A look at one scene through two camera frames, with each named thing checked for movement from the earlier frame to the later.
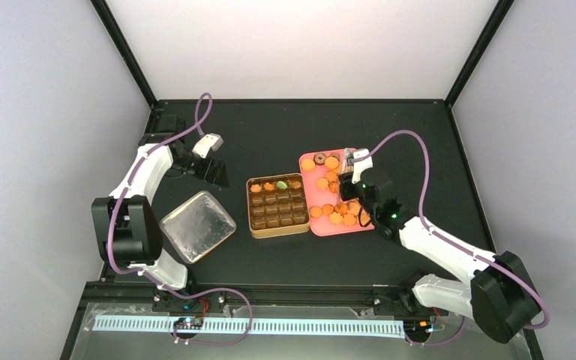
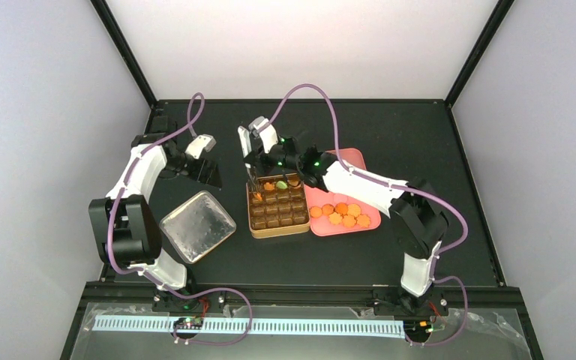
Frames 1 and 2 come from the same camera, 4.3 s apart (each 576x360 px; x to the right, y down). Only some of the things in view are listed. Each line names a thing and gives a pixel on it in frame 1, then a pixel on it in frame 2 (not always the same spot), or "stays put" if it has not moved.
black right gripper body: [344, 193] → [288, 161]
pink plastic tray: [328, 213] stays put
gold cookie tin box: [277, 205] stays put
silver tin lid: [197, 226] stays put
